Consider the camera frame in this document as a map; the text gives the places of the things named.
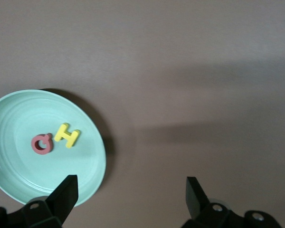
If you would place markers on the yellow capital letter H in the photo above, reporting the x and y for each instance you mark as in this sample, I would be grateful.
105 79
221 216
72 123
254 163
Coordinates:
67 135

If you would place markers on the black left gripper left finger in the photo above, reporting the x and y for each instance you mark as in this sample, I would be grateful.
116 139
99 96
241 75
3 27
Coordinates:
61 202

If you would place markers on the red capital letter Q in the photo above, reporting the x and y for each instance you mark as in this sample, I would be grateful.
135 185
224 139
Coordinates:
47 149

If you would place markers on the pale green plate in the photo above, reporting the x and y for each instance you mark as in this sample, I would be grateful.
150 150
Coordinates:
61 166

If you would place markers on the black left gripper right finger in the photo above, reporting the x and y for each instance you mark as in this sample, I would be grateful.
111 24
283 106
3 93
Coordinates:
197 202

